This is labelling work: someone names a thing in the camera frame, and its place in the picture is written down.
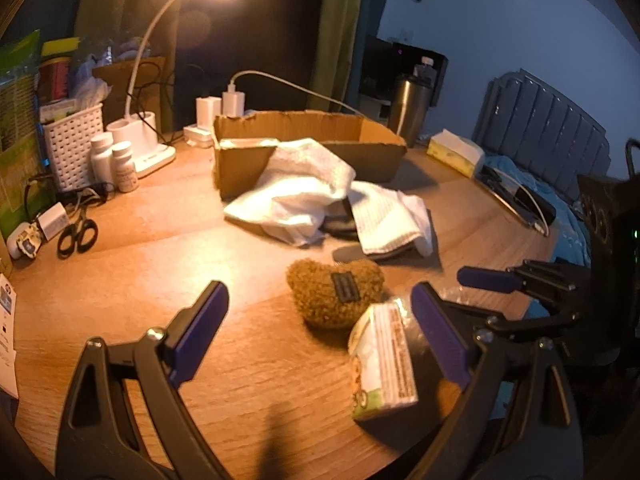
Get white woven plastic basket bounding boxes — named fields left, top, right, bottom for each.
left=41, top=103, right=106, bottom=193

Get small patterned white case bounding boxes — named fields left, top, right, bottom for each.
left=10, top=225, right=44, bottom=262

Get small white pill bottle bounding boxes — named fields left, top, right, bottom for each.
left=111, top=141, right=140, bottom=193

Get dark grey sock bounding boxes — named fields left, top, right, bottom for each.
left=320, top=199, right=426, bottom=264

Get grey padded headboard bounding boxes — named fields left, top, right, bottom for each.
left=472, top=69, right=611, bottom=202

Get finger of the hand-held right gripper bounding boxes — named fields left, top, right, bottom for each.
left=457, top=259, right=592, bottom=311
left=445, top=302, right=576, bottom=356

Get tissue packet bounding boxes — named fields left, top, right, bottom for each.
left=348, top=297, right=419, bottom=421

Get loose white power adapter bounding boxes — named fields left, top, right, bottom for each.
left=37, top=202, right=69, bottom=241

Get green printed packet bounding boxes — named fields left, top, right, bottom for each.
left=0, top=30, right=42, bottom=242

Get white waffle towel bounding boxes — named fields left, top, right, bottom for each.
left=345, top=182, right=434, bottom=258

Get white plastic bag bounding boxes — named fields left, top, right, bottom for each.
left=70, top=35, right=114, bottom=107

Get green curtain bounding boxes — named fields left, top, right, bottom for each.
left=307, top=0, right=367, bottom=112

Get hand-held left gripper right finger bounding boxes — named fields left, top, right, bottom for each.
left=405, top=282, right=586, bottom=480

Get brown cardboard carton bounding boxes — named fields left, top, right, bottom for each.
left=92, top=56, right=167, bottom=134

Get black cable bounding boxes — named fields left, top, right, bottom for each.
left=131, top=62, right=177, bottom=145

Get large white pill bottle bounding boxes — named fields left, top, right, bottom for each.
left=90, top=132, right=116, bottom=186

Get white desk lamp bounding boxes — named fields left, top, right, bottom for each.
left=105, top=0, right=246, bottom=179

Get white charging cable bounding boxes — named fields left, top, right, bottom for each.
left=229, top=71, right=362, bottom=116

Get white fluffy towel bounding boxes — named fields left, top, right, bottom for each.
left=223, top=138, right=357, bottom=247

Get brown plush pouch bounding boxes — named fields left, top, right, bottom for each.
left=286, top=258, right=386, bottom=331

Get white charger with black cable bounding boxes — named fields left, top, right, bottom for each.
left=196, top=96, right=222, bottom=131

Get yellow green sponge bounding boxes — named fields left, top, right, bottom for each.
left=41, top=37, right=81, bottom=58

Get black scissors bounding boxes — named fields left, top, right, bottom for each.
left=56, top=195, right=99, bottom=261

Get cardboard box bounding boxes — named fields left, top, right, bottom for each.
left=212, top=110, right=408, bottom=201

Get blue blanket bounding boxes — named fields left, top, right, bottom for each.
left=482, top=155, right=592, bottom=267

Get yellow tissue box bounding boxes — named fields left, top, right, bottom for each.
left=426, top=129, right=485, bottom=179

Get steel tumbler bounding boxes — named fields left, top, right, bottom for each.
left=388, top=74, right=432, bottom=148

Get black television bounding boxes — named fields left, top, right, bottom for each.
left=360, top=35, right=449, bottom=107

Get black phone with cable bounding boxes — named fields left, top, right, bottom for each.
left=475, top=165, right=557, bottom=236

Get red can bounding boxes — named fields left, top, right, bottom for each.
left=39, top=56, right=71, bottom=104

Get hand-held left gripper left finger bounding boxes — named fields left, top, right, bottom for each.
left=55, top=280, right=231, bottom=480

